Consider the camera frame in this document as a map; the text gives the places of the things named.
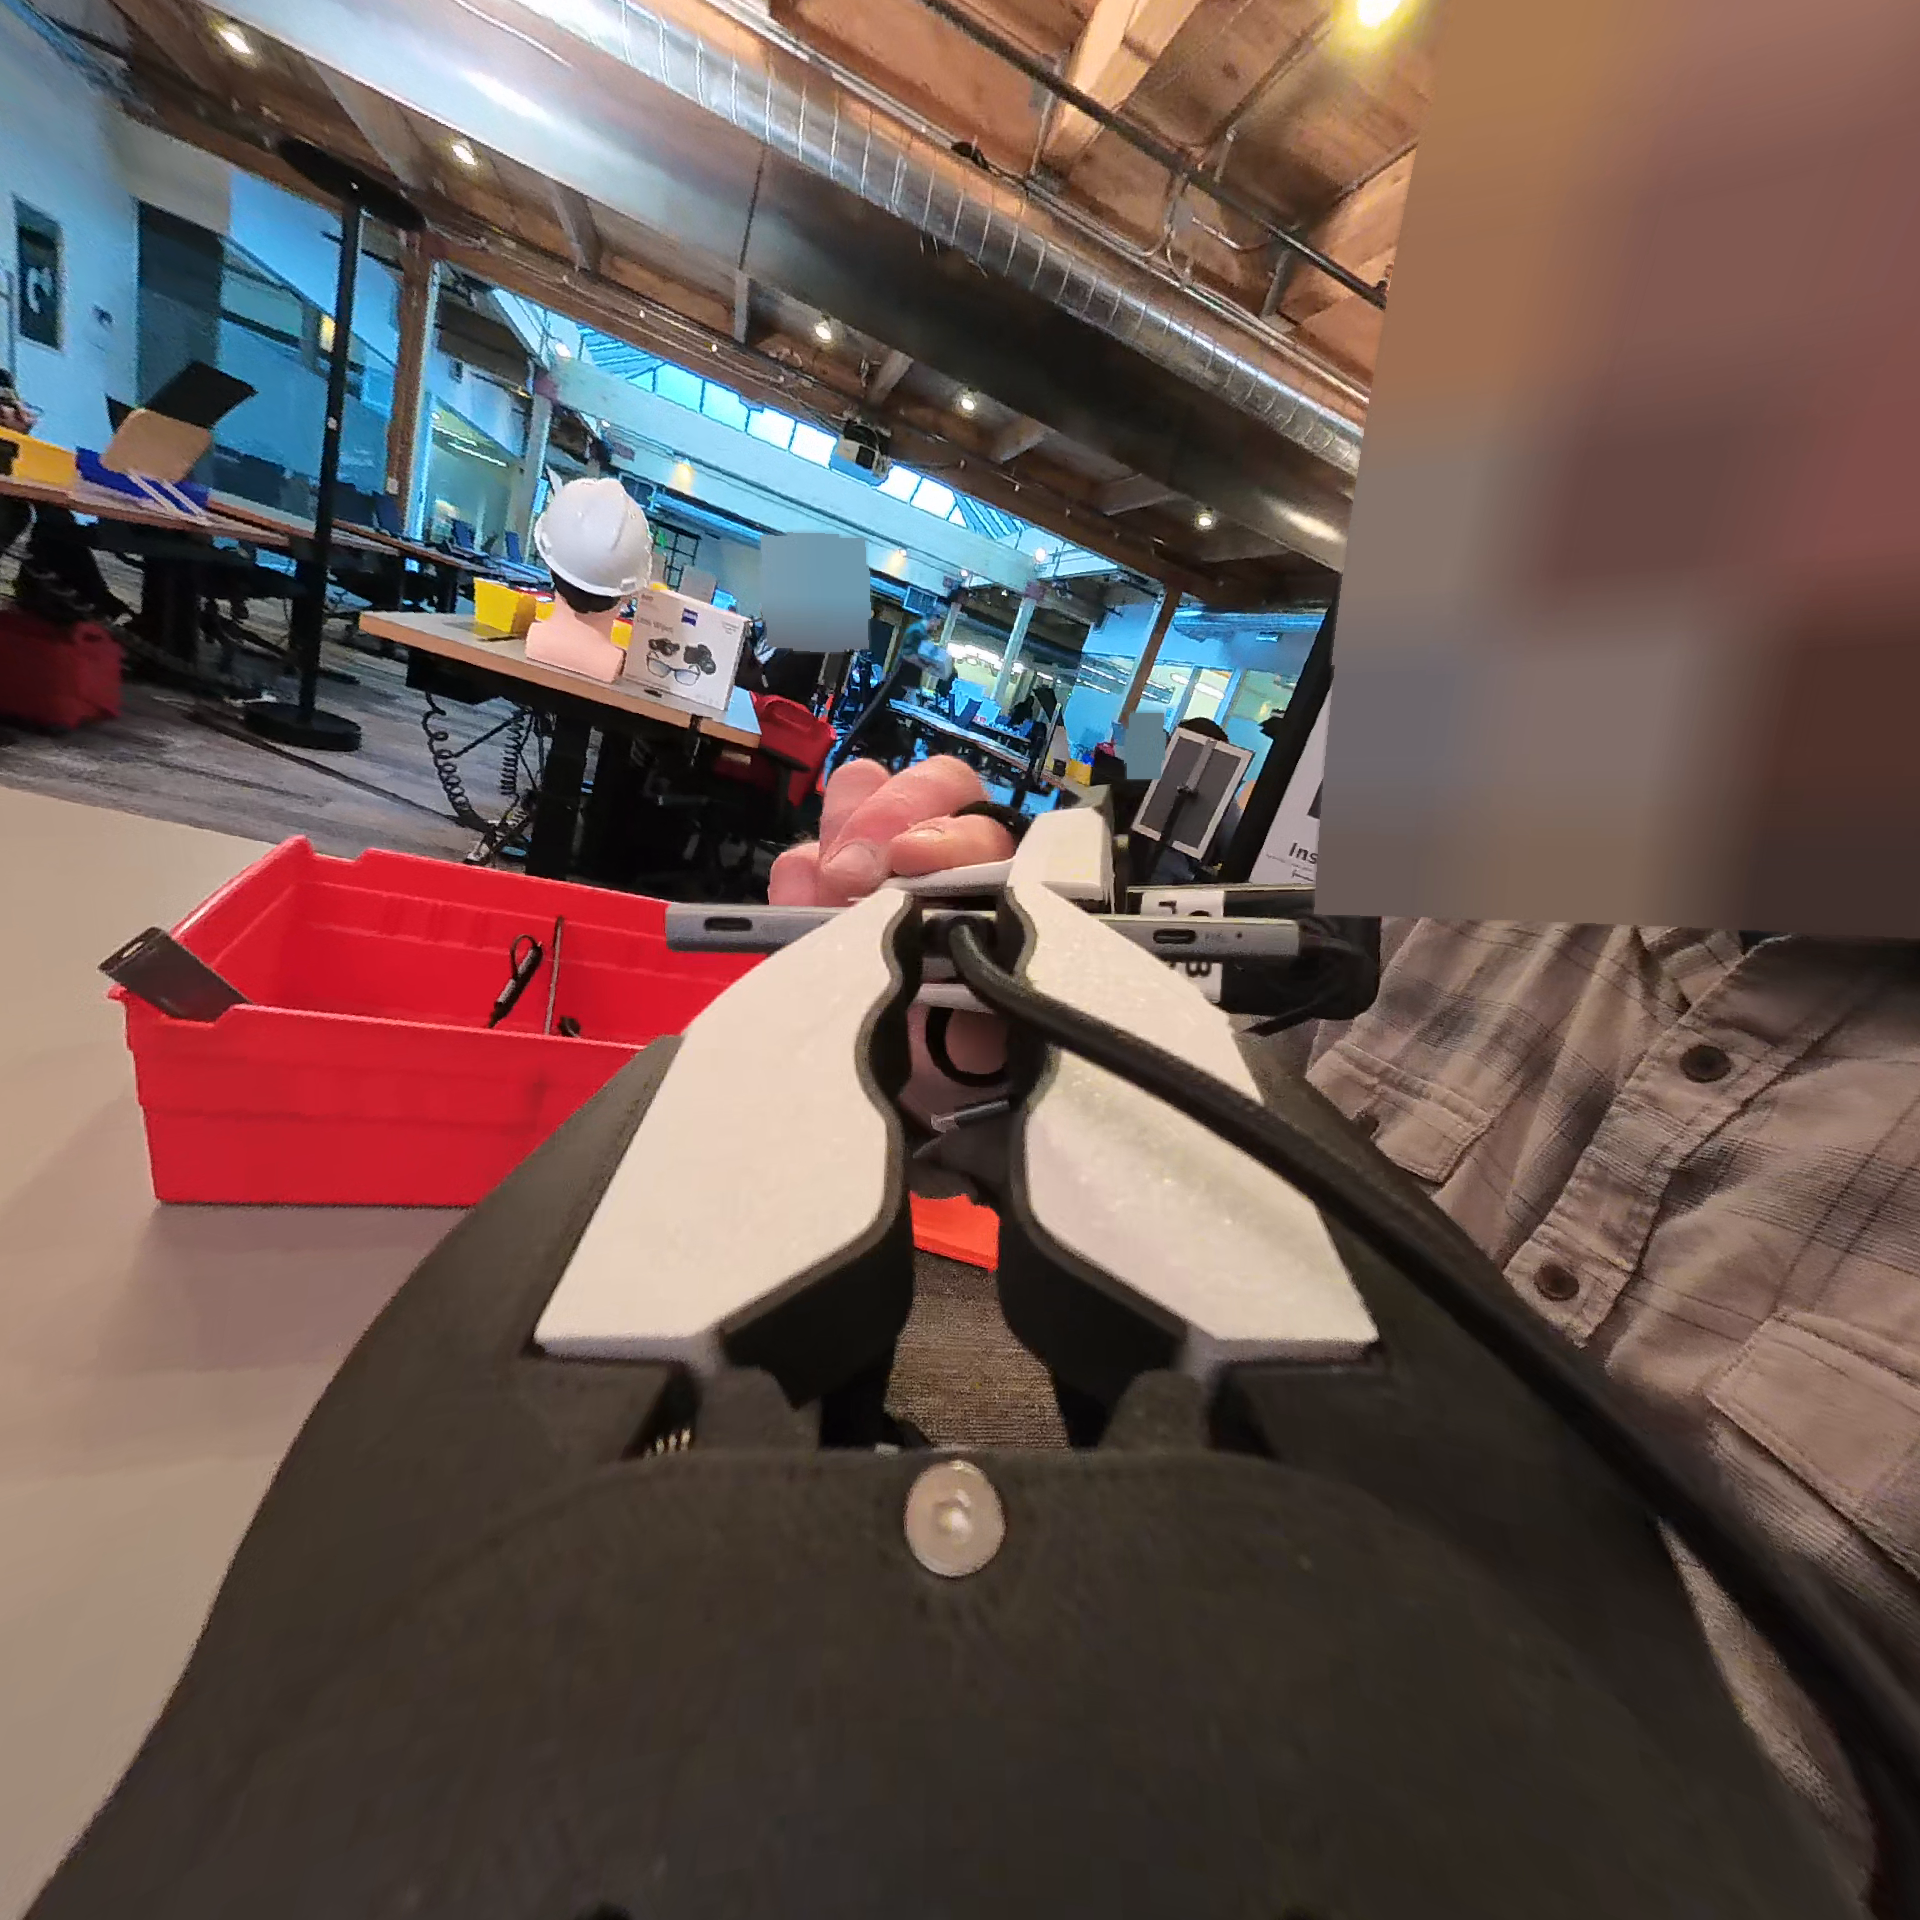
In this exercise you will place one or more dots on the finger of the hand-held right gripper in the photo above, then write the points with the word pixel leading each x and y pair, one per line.
pixel 1068 856

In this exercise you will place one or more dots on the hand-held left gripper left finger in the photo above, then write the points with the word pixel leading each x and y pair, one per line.
pixel 720 1201

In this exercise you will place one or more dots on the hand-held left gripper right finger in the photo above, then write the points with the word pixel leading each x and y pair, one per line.
pixel 1170 1237

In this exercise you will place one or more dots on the silver rounded usb hub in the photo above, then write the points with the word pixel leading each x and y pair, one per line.
pixel 720 926

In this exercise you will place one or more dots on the red plastic bin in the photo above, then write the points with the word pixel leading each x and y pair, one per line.
pixel 376 1109

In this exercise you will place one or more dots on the grey usb hub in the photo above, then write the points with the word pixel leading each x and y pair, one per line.
pixel 173 973

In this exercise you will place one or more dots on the person's right hand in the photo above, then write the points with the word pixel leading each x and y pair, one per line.
pixel 901 819

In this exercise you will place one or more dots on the white printed sign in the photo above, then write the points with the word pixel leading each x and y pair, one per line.
pixel 1289 838

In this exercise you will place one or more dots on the white framed panel stand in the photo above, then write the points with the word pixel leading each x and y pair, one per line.
pixel 1194 786

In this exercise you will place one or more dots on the orange floor wedge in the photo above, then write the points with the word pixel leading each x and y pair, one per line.
pixel 953 1229

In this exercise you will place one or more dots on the black bin divider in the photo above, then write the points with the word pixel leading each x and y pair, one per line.
pixel 557 973

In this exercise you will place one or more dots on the red storage bag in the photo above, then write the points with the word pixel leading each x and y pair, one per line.
pixel 60 668
pixel 788 742

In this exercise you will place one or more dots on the white printed box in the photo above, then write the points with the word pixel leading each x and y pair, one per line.
pixel 692 651

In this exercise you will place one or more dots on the mannequin head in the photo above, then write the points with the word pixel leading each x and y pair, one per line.
pixel 580 638

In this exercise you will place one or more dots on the wooden top desk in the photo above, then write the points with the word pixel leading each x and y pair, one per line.
pixel 557 677
pixel 150 502

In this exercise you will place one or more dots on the white hard hat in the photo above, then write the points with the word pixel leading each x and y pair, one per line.
pixel 593 532

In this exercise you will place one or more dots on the yellow plastic bin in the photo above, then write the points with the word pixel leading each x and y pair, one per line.
pixel 504 603
pixel 31 457

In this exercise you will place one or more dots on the black pole round base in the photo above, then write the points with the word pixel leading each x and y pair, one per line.
pixel 338 450

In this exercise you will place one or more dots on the small document stand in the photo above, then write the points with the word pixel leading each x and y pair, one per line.
pixel 159 442

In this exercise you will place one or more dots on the silver ceiling duct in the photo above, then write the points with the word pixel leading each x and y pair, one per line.
pixel 1050 269

